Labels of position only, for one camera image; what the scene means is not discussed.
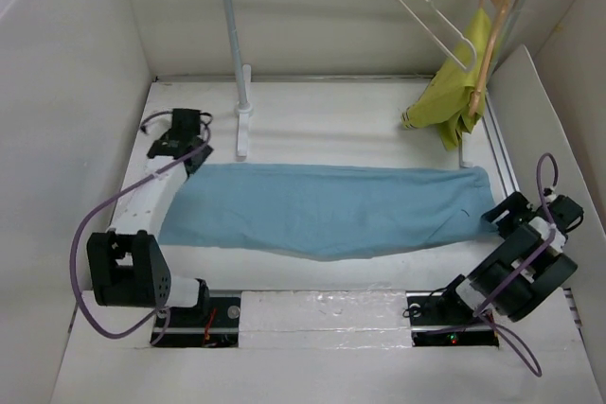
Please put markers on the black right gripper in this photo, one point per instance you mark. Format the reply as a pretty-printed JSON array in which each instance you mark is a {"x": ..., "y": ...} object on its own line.
[{"x": 514, "y": 203}]

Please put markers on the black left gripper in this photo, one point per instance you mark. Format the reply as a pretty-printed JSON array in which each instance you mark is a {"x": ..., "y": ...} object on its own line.
[{"x": 205, "y": 153}]

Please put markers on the light blue trousers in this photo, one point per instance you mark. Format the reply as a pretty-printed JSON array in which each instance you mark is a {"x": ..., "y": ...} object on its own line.
[{"x": 328, "y": 213}]

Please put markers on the white plastic hanger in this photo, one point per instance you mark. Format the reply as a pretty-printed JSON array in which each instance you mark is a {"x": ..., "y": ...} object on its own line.
[{"x": 449, "y": 39}]

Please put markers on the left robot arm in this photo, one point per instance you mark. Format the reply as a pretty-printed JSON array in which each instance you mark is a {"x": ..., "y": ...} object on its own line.
[{"x": 126, "y": 264}]

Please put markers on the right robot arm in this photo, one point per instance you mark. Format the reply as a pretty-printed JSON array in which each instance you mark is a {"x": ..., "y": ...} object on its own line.
[{"x": 520, "y": 273}]

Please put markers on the wooden hanger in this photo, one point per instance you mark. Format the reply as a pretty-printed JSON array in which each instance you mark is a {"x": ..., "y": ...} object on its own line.
[{"x": 501, "y": 14}]

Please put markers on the yellow-green garment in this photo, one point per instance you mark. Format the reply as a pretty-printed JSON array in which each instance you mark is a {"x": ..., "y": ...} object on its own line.
[{"x": 444, "y": 103}]

